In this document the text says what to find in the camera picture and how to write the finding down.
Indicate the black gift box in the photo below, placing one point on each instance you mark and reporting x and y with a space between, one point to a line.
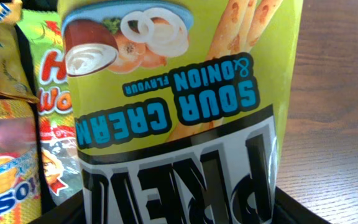
28 66

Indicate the small yellow snack packet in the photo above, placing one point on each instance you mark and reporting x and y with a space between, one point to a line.
13 80

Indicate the green Pretz snack box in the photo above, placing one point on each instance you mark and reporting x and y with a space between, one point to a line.
180 106

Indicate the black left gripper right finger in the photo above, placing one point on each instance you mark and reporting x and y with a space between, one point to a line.
288 211

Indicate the green Haribo gummy bag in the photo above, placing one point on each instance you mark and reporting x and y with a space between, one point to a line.
55 110

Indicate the yellow sour candy canister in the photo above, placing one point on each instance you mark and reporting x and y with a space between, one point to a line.
20 191

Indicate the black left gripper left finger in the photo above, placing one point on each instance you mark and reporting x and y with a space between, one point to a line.
71 211

